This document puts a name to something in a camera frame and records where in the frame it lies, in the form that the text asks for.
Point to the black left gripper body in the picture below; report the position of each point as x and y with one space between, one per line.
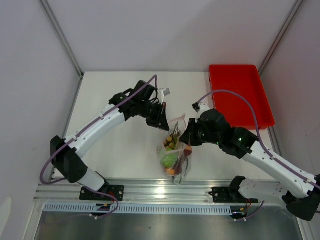
152 111

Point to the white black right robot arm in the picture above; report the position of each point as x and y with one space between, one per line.
298 191

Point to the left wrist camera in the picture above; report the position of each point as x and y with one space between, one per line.
162 93

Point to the aluminium corner post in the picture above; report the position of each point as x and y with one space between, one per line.
289 21
49 13

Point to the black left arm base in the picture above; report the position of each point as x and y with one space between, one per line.
117 191

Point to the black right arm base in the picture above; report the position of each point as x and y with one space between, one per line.
225 195

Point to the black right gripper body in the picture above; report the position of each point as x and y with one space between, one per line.
206 137

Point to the white slotted cable duct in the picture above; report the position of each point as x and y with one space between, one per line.
130 208

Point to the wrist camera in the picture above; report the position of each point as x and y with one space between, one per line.
200 108
162 93

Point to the aluminium corner post right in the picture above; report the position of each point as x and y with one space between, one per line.
289 21

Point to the green custard apple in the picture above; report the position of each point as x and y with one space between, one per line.
169 160

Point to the aluminium corner post left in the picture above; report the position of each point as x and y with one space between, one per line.
49 13

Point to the aluminium front rail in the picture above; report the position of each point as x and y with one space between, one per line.
161 191

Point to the clear pink-dotted zip bag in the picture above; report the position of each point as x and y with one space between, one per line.
182 165

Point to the red plastic bin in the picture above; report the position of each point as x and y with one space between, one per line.
244 80

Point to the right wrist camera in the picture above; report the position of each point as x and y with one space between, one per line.
200 108

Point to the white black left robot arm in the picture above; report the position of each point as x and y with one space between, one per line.
67 153

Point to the brown longan fruit bunch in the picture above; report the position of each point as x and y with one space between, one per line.
171 140

